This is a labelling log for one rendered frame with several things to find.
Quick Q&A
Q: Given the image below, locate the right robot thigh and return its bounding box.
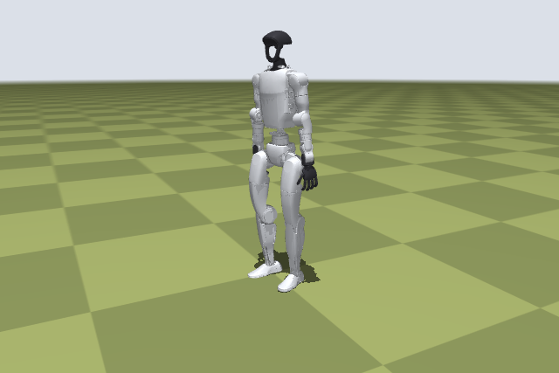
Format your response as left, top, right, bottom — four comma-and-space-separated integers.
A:
249, 149, 278, 224

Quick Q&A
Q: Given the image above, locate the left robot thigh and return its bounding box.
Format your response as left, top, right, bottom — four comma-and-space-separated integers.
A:
280, 153, 304, 231

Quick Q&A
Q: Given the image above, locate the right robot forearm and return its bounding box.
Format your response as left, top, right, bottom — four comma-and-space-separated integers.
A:
251, 119, 265, 151

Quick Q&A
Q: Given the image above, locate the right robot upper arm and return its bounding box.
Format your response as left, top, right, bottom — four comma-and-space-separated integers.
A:
249, 73, 263, 122

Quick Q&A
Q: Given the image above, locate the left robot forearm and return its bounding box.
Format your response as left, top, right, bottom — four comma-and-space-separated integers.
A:
298, 113, 314, 163

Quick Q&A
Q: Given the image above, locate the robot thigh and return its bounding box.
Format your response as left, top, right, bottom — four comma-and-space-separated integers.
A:
280, 153, 304, 231
249, 149, 278, 224

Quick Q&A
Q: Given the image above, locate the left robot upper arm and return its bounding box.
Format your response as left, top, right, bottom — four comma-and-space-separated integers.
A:
287, 72, 310, 127

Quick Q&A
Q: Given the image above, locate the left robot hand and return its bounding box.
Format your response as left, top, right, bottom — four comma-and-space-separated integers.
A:
297, 154, 318, 191

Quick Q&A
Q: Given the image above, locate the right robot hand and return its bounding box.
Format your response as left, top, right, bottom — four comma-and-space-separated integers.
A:
252, 145, 269, 173

